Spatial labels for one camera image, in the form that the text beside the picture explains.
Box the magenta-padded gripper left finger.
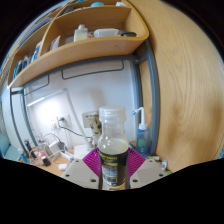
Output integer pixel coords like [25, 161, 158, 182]
[61, 147, 102, 190]

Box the wooden shelf unit with items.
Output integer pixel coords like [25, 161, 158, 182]
[7, 0, 150, 89]

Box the small blue bottle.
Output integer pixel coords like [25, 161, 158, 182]
[17, 148, 26, 163]

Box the small white oval case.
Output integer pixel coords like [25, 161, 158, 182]
[57, 163, 69, 172]

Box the white power strip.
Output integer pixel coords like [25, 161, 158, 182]
[59, 149, 75, 161]

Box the black power cable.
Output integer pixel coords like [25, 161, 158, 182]
[58, 118, 93, 139]

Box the grey metal desk frame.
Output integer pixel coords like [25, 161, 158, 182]
[9, 38, 162, 158]

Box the white wall socket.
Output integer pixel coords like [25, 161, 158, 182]
[54, 114, 72, 129]

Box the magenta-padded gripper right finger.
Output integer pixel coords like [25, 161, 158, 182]
[123, 147, 165, 190]

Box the white tissue box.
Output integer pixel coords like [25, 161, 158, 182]
[73, 143, 91, 161]

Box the white wall switch plate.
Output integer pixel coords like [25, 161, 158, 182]
[82, 110, 101, 129]

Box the white charger block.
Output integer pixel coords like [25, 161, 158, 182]
[47, 140, 61, 154]

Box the black power adapter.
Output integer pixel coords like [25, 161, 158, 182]
[41, 156, 52, 167]

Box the clear bottle with dark label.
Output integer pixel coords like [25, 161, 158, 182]
[96, 105, 130, 190]

